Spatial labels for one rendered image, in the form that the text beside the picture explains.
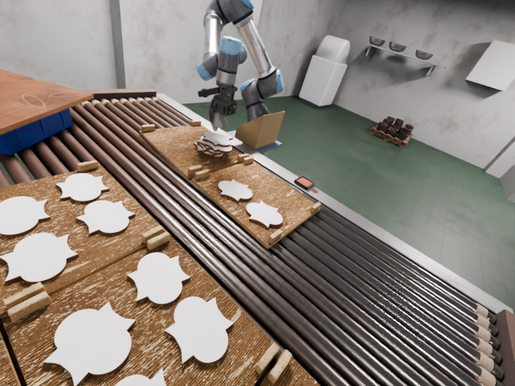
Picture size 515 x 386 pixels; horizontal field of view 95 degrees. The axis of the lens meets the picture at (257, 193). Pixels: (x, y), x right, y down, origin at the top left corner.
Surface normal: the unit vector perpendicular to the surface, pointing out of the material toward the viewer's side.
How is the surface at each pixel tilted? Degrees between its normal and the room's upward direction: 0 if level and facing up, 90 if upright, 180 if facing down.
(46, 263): 0
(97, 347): 0
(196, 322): 0
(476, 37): 90
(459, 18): 90
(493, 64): 90
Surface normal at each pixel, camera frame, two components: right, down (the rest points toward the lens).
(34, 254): 0.25, -0.78
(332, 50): -0.57, 0.18
